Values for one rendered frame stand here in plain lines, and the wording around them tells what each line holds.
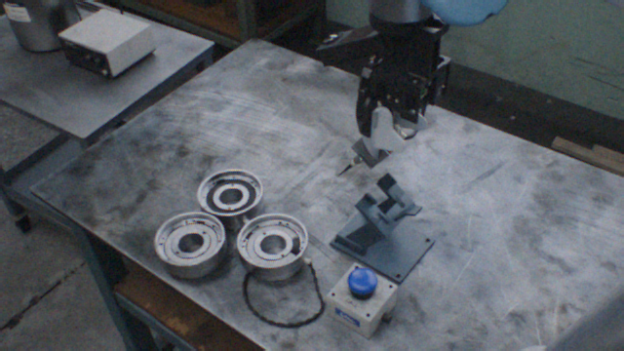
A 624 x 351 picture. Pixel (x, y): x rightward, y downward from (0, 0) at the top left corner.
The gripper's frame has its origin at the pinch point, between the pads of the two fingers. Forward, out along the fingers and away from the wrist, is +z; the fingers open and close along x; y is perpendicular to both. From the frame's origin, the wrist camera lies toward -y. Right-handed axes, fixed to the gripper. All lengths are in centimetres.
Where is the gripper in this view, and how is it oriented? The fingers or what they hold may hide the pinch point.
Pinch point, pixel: (378, 141)
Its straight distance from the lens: 83.6
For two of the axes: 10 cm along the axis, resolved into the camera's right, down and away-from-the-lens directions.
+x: 6.2, -5.6, 5.6
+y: 7.9, 4.0, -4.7
